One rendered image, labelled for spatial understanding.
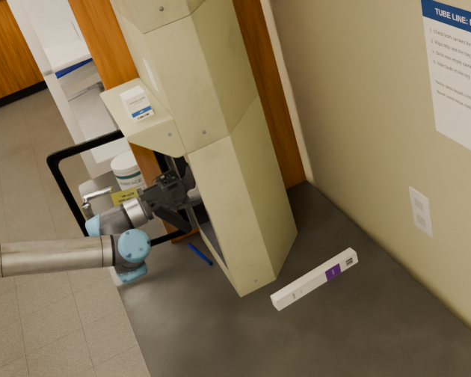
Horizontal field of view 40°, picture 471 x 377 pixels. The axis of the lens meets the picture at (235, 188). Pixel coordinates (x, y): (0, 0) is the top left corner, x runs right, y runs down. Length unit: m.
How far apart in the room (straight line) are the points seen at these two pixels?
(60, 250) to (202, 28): 0.58
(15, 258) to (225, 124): 0.56
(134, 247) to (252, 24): 0.74
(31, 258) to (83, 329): 1.95
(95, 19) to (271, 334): 0.92
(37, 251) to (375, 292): 0.83
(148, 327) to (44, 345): 1.72
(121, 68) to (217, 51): 0.38
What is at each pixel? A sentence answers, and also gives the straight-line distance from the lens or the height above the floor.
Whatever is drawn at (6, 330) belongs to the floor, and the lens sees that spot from 3.72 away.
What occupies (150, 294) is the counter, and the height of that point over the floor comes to 0.94.
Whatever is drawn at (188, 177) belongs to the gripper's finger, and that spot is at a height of 1.25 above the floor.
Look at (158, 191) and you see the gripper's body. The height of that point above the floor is 1.28.
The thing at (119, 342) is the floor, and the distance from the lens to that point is 3.25.
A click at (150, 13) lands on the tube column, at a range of 1.38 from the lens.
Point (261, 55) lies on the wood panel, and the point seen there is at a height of 1.41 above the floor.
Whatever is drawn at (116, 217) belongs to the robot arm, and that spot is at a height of 1.27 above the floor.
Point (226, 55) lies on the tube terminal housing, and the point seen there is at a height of 1.57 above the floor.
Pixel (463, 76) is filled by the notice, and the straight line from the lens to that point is 1.19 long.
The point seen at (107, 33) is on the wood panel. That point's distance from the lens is 1.75.
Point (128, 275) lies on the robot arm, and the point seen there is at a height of 1.16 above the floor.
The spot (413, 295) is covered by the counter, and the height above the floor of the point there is 0.94.
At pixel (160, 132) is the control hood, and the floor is 1.49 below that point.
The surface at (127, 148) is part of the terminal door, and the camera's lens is 1.81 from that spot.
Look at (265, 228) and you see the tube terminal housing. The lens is 1.70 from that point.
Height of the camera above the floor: 2.12
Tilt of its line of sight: 32 degrees down
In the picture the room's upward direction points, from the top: 19 degrees counter-clockwise
